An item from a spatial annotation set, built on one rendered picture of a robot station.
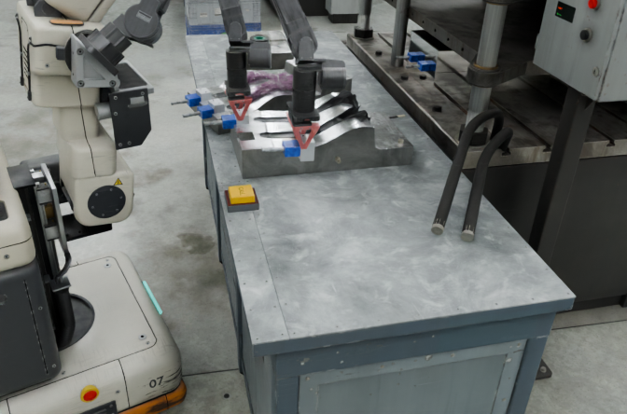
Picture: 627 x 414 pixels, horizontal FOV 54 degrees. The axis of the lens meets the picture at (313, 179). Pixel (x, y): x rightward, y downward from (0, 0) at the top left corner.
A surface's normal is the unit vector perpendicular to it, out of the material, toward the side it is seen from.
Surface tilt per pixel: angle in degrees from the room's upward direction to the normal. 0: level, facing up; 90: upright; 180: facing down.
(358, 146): 90
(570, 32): 90
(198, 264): 0
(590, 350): 0
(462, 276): 0
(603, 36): 90
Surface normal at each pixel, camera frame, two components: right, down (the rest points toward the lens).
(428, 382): 0.24, 0.49
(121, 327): 0.04, -0.87
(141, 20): 0.15, 0.05
